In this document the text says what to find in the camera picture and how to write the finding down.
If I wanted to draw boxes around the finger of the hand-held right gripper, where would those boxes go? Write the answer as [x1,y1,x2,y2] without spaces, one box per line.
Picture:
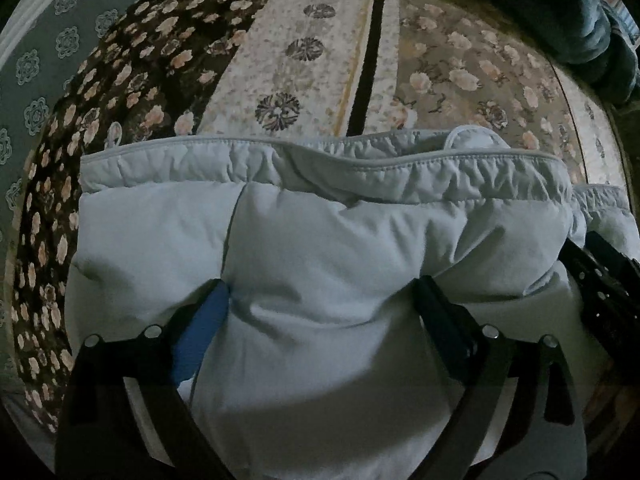
[562,230,640,367]

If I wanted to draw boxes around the light blue padded jacket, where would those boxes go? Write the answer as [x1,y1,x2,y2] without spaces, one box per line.
[65,127,640,480]

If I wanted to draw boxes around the grey medallion patterned sheet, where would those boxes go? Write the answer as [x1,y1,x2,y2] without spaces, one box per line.
[0,0,167,243]

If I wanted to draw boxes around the floral patterned blanket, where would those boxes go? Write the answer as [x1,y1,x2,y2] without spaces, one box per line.
[0,0,632,441]

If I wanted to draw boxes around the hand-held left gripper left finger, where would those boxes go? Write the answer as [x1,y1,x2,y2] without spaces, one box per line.
[54,277,237,480]

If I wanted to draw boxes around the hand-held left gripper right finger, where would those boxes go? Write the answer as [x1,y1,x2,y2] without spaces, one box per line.
[412,275,587,480]

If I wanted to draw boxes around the dark teal cloth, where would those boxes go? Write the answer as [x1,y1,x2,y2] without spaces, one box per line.
[390,0,633,107]

